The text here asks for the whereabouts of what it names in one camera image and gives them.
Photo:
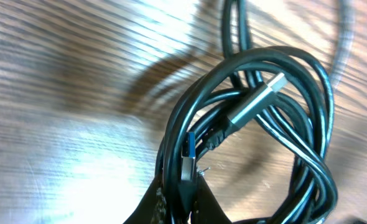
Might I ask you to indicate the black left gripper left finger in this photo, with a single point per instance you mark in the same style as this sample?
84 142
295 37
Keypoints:
152 209

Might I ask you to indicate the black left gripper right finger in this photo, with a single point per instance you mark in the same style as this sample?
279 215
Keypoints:
206 209

